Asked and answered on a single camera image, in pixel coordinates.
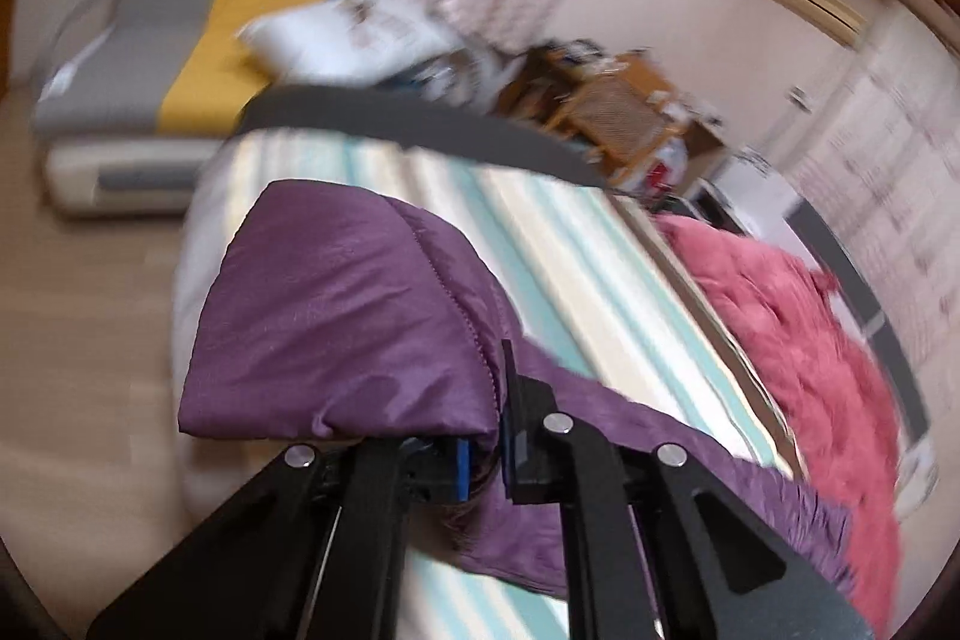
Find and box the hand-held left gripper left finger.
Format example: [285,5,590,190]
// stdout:
[86,436,475,640]

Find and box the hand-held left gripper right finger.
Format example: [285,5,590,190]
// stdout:
[499,338,875,640]

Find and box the purple quilted jacket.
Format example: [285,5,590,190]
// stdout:
[178,179,856,600]

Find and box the striped bed mattress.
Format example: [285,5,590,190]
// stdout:
[176,130,803,640]

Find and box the pink comforter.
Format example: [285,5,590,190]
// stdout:
[656,212,905,637]

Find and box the dark grey bed footboard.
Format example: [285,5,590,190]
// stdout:
[236,83,610,189]

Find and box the cardboard box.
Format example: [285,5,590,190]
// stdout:
[686,119,734,165]

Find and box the grey white bed headboard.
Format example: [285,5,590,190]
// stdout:
[784,207,932,455]

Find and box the wall air conditioner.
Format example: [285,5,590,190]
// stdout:
[771,0,872,47]

